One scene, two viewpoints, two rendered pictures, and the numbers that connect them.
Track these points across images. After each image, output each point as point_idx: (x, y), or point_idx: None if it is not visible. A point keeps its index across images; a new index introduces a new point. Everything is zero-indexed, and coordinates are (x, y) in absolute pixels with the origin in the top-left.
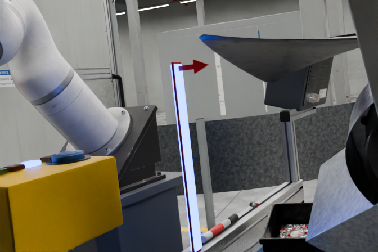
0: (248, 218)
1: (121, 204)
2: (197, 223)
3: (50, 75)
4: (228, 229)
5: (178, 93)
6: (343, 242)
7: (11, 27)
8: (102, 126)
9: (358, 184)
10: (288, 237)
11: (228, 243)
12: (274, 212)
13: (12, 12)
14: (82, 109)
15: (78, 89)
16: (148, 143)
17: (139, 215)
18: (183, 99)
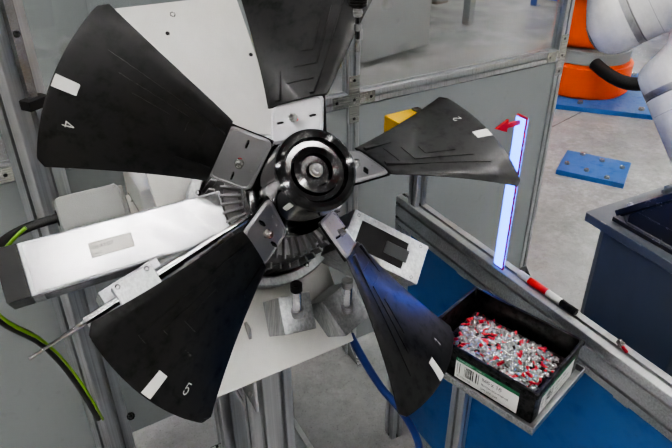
0: (574, 325)
1: (602, 228)
2: (501, 247)
3: (642, 79)
4: (545, 300)
5: (512, 140)
6: None
7: (598, 25)
8: None
9: None
10: (463, 299)
11: (541, 309)
12: (566, 339)
13: (620, 9)
14: (663, 130)
15: (665, 107)
16: None
17: (628, 260)
18: (516, 149)
